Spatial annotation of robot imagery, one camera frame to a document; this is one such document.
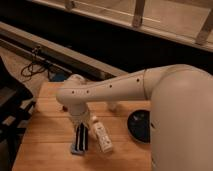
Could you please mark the black round bowl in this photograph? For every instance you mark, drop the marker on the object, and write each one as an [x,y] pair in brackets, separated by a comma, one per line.
[138,125]

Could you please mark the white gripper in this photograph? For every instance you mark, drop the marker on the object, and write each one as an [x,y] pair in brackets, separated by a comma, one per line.
[80,114]

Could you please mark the black chair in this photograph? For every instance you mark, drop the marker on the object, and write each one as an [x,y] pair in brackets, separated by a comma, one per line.
[12,94]

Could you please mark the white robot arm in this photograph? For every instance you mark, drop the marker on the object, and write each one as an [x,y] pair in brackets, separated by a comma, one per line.
[181,120]

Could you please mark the white plastic bottle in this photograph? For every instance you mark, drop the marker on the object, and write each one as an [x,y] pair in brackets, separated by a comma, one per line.
[102,136]

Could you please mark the small red object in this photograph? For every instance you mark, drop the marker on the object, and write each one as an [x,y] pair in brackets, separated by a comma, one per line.
[65,109]

